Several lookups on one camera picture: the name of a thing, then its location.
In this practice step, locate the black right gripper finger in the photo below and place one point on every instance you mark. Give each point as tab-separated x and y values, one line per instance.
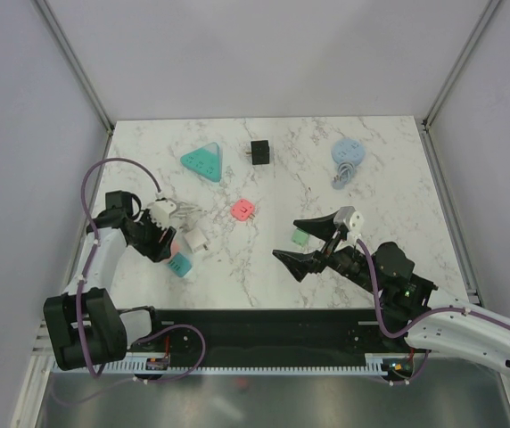
322	228
300	265

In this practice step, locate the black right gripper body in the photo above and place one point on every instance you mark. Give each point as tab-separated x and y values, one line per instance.
349	262

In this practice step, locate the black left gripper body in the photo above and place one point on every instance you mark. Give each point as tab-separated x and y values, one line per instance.
149	234

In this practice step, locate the pink cube socket adapter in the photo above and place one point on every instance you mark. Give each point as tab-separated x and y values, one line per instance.
172	245

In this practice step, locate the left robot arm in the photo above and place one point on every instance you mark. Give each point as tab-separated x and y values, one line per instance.
85	328

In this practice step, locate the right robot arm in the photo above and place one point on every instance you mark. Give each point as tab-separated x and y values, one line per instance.
407	307

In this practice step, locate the green cube plug adapter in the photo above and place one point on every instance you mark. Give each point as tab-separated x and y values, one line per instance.
300	237

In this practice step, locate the teal rectangular power strip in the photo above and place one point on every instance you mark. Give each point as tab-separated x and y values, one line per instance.
180	264

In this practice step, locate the white charger adapter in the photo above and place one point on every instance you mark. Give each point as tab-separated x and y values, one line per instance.
196	240

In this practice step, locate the blue round power strip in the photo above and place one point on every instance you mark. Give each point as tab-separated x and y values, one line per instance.
347	155

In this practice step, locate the coral flat square adapter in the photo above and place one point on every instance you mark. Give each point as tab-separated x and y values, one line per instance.
242	210

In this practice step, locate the teal triangular power strip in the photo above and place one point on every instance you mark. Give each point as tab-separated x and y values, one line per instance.
205	161

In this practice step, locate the black cube socket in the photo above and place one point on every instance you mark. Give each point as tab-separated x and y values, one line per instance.
259	152

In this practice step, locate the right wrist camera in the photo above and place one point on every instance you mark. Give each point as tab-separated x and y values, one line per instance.
349	222

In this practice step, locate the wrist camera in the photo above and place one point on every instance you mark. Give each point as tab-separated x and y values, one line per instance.
160	212
349	222

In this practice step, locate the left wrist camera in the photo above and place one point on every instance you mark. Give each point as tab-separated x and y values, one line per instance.
160	212

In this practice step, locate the white slotted cable duct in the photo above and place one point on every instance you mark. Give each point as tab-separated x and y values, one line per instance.
157	364

